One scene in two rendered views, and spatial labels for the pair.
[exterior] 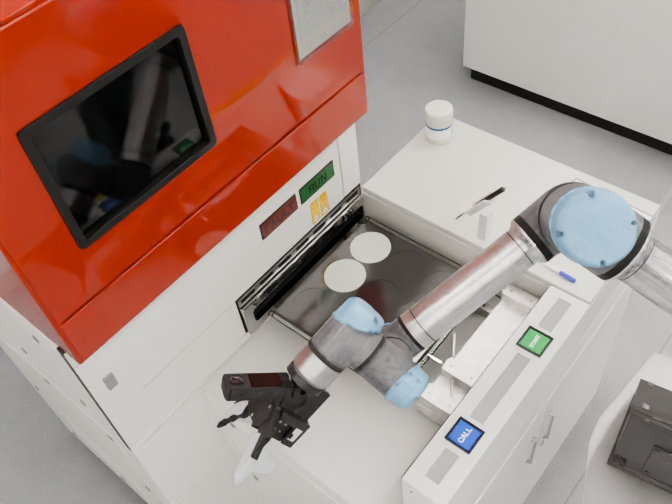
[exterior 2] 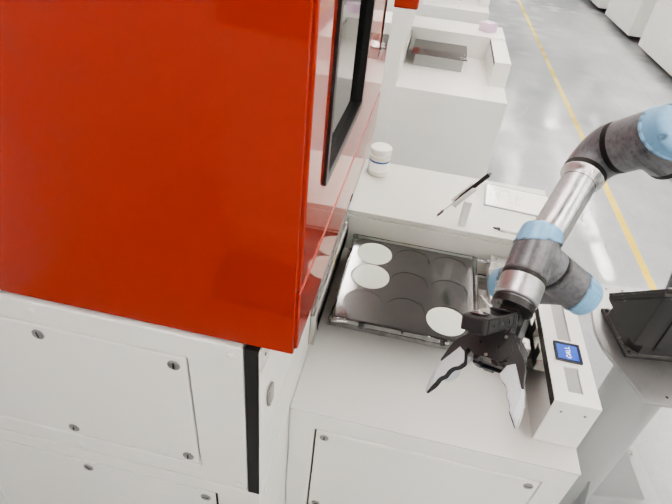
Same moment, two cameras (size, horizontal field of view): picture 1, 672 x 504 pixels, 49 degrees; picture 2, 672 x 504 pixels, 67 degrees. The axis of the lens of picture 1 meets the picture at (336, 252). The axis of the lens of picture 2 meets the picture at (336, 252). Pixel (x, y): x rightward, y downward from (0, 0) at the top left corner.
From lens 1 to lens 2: 0.94 m
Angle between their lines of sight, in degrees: 30
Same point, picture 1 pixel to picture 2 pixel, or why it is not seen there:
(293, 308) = (347, 309)
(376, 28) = not seen: hidden behind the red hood
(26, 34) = not seen: outside the picture
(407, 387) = (596, 288)
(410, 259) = (410, 255)
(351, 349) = (555, 261)
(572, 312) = not seen: hidden behind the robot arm
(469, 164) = (413, 185)
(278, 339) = (334, 345)
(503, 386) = (558, 313)
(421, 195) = (397, 207)
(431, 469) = (567, 385)
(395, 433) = (481, 386)
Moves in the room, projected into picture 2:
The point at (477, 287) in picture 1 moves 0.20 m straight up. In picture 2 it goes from (572, 213) to (613, 123)
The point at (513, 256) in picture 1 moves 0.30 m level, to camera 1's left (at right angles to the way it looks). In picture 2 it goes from (587, 184) to (495, 220)
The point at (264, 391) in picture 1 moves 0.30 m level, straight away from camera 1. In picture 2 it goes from (505, 319) to (358, 234)
